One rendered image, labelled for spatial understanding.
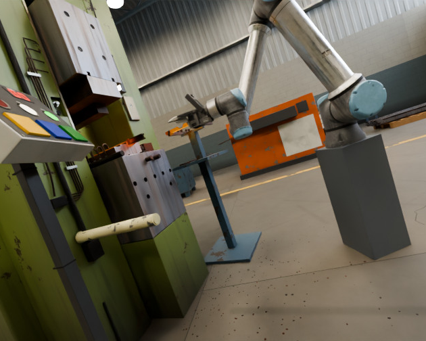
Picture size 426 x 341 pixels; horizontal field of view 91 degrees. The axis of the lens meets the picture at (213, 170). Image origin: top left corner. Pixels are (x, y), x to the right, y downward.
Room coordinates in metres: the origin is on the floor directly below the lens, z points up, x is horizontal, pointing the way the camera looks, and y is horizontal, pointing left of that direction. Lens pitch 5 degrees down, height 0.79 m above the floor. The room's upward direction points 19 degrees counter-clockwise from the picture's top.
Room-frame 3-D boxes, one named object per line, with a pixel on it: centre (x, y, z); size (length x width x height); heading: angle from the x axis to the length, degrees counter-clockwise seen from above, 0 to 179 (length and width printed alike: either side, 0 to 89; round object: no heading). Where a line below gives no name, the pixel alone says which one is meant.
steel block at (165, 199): (1.35, 0.59, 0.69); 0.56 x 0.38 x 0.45; 67
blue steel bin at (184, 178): (5.30, 1.20, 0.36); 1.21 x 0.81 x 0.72; 81
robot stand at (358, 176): (1.12, -0.72, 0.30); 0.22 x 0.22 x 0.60; 5
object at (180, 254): (1.35, 0.59, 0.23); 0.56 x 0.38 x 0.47; 67
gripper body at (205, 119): (1.05, -0.03, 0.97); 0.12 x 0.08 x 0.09; 67
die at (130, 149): (1.29, 0.60, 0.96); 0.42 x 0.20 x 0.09; 67
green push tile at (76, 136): (0.77, 0.43, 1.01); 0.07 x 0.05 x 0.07; 2
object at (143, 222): (0.86, 0.46, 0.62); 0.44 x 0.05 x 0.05; 67
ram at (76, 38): (1.33, 0.59, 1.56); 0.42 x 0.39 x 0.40; 67
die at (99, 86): (1.29, 0.60, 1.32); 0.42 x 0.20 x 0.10; 67
